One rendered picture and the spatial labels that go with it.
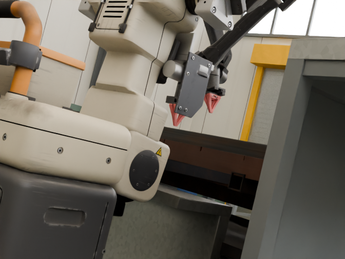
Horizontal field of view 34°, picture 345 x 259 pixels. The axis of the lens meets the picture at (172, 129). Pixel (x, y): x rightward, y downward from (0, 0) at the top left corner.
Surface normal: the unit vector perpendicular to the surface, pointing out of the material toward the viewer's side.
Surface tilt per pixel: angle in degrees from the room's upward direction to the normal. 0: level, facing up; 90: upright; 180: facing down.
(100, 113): 82
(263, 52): 90
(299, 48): 90
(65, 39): 90
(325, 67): 90
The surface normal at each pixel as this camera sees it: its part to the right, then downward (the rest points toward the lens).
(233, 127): -0.63, -0.19
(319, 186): 0.63, 0.11
